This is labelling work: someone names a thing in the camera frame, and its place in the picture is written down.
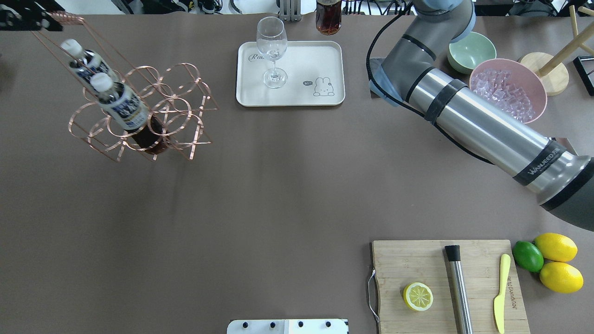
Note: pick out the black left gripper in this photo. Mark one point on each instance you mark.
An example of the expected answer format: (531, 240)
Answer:
(24, 19)

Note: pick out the copper wire bottle basket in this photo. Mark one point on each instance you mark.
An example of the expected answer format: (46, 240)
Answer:
(178, 96)

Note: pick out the tea bottle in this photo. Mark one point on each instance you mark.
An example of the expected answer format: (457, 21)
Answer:
(130, 113)
(85, 63)
(328, 16)

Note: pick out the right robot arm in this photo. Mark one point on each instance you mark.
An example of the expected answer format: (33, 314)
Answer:
(562, 181)

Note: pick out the clear wine glass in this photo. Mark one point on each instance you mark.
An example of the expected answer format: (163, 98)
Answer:
(272, 42)

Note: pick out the cream rabbit serving tray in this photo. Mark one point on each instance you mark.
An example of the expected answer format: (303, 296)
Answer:
(315, 76)

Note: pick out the green ceramic bowl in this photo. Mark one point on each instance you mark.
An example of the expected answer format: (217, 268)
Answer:
(466, 54)

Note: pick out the bamboo cutting board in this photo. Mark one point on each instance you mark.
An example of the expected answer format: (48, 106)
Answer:
(397, 263)

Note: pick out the half lemon slice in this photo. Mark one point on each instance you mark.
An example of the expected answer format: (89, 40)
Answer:
(418, 296)

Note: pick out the steel muddler black tip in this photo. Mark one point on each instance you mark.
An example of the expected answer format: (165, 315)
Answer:
(453, 255)

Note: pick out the pink bowl with ice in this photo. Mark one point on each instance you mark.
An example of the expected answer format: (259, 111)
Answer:
(511, 87)

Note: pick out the wooden cup tree stand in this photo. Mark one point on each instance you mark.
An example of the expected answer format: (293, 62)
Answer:
(550, 68)

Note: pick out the yellow plastic knife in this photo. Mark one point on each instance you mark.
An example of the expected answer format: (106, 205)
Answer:
(499, 300)

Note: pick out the green lime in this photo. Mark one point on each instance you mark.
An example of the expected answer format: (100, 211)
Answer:
(528, 256)

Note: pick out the upper yellow lemon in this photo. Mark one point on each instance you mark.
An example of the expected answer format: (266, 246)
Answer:
(556, 247)

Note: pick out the yellow lemon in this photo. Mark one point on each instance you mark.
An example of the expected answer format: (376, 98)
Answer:
(561, 277)
(556, 247)

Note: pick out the lower yellow lemon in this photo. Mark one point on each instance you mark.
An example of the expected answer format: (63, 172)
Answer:
(561, 277)

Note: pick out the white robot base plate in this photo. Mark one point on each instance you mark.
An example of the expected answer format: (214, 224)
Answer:
(289, 326)

